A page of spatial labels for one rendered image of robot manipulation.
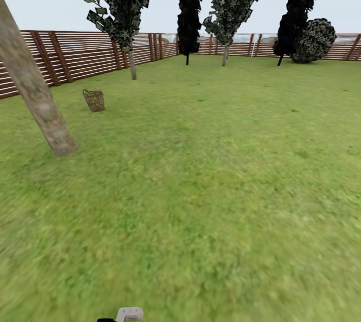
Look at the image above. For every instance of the bush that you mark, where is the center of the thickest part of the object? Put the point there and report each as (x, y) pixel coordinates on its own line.
(316, 41)

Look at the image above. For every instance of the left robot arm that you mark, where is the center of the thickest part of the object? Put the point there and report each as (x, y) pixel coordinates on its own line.
(125, 313)

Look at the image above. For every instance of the wicker basket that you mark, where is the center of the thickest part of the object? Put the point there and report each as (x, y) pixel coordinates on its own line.
(88, 95)

